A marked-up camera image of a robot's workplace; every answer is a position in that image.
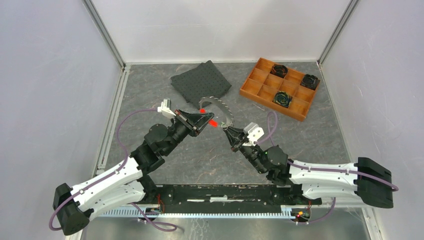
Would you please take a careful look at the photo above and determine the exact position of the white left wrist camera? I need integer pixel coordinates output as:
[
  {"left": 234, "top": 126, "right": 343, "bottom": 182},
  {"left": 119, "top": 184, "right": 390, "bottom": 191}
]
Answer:
[{"left": 157, "top": 98, "right": 176, "bottom": 119}]

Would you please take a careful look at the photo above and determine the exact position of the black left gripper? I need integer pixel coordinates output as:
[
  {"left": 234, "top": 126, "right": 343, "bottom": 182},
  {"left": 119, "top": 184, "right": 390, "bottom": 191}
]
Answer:
[{"left": 163, "top": 108, "right": 214, "bottom": 156}]

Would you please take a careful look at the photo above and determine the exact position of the dark patterned roll front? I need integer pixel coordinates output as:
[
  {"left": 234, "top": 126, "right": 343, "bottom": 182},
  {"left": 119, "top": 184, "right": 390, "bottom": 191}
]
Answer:
[{"left": 272, "top": 91, "right": 293, "bottom": 108}]

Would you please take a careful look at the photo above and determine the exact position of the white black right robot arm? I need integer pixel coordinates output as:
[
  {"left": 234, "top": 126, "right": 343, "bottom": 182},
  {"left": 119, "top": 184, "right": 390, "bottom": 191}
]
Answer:
[{"left": 223, "top": 125, "right": 398, "bottom": 209}]

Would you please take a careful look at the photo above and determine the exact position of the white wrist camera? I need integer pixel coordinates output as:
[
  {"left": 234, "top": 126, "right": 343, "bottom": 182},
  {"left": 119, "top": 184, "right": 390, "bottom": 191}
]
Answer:
[
  {"left": 243, "top": 122, "right": 264, "bottom": 145},
  {"left": 157, "top": 98, "right": 176, "bottom": 119}
]

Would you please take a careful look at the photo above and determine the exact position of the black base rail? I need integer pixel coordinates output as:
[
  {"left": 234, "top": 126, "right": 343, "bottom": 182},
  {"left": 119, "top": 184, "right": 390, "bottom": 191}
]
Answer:
[{"left": 140, "top": 184, "right": 322, "bottom": 214}]

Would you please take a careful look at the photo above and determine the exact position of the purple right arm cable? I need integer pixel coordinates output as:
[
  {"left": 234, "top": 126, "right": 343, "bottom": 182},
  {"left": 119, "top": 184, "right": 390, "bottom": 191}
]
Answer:
[{"left": 253, "top": 110, "right": 399, "bottom": 225}]

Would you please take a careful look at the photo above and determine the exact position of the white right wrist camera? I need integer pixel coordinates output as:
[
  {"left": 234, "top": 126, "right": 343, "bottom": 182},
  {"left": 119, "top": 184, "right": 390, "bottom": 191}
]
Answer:
[{"left": 243, "top": 122, "right": 264, "bottom": 145}]

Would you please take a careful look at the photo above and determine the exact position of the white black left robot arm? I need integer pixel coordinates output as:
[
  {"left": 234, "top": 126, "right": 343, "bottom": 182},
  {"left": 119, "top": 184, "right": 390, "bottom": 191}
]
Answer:
[{"left": 49, "top": 107, "right": 215, "bottom": 236}]

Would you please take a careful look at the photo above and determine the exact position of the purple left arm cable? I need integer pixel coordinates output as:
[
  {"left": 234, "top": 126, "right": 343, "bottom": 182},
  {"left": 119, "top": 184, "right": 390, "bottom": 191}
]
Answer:
[{"left": 48, "top": 107, "right": 178, "bottom": 233}]

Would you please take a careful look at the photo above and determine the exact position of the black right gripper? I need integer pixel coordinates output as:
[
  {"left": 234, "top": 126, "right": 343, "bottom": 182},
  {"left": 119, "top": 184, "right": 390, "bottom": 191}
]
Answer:
[{"left": 222, "top": 123, "right": 267, "bottom": 174}]

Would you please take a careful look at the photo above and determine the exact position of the wooden compartment tray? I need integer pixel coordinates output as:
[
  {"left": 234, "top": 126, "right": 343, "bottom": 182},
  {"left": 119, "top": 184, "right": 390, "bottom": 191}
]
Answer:
[{"left": 239, "top": 57, "right": 321, "bottom": 122}]

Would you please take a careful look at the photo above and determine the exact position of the large metal keyring red grip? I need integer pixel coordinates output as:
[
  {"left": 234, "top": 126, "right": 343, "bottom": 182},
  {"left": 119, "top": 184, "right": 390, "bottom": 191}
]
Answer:
[{"left": 199, "top": 96, "right": 234, "bottom": 127}]

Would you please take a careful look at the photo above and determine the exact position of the grey perforated mat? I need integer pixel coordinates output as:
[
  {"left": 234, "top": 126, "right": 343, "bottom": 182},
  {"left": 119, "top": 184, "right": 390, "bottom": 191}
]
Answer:
[{"left": 170, "top": 60, "right": 232, "bottom": 109}]

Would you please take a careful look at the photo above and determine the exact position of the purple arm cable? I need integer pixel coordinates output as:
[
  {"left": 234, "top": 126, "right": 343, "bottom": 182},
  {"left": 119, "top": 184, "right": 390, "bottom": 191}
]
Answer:
[
  {"left": 253, "top": 110, "right": 399, "bottom": 225},
  {"left": 48, "top": 107, "right": 178, "bottom": 233}
]

